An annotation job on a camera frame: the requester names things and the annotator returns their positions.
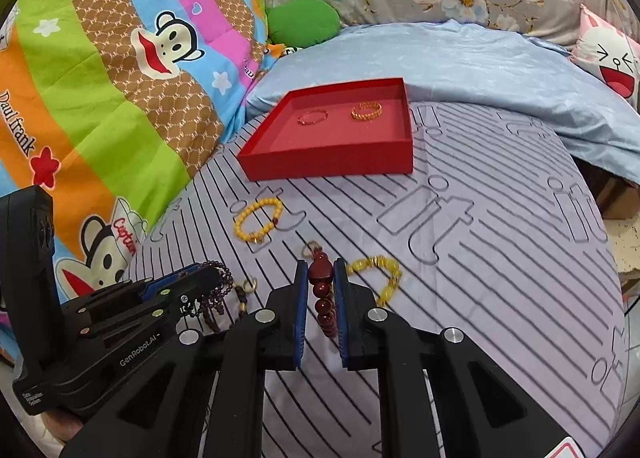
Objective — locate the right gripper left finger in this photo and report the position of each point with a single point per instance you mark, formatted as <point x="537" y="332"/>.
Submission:
<point x="270" y="339"/>

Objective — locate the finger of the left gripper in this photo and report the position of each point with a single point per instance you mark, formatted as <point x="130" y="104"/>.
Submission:
<point x="195" y="287"/>
<point x="165" y="278"/>

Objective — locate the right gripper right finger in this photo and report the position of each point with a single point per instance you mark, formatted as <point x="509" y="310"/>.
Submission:
<point x="372" y="338"/>

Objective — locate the gold hoop earring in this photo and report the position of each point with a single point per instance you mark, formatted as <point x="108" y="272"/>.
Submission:
<point x="242" y="292"/>

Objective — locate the red jewelry tray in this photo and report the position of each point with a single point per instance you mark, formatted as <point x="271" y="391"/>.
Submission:
<point x="368" y="131"/>

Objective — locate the grey striped bed sheet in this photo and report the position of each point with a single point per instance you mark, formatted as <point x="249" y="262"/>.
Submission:
<point x="494" y="231"/>

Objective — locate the thin rose gold bangle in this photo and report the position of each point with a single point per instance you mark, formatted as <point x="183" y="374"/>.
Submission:
<point x="312" y="117"/>

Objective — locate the colorful cartoon monkey quilt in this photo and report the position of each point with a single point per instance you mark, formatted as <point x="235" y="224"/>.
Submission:
<point x="112" y="107"/>

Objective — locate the light blue blanket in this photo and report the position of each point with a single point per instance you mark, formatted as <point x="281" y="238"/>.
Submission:
<point x="468" y="63"/>

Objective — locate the green plush toy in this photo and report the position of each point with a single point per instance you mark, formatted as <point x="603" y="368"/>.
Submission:
<point x="302" y="23"/>

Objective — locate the pink rabbit face cushion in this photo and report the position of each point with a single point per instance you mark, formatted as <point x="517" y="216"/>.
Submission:
<point x="608" y="54"/>

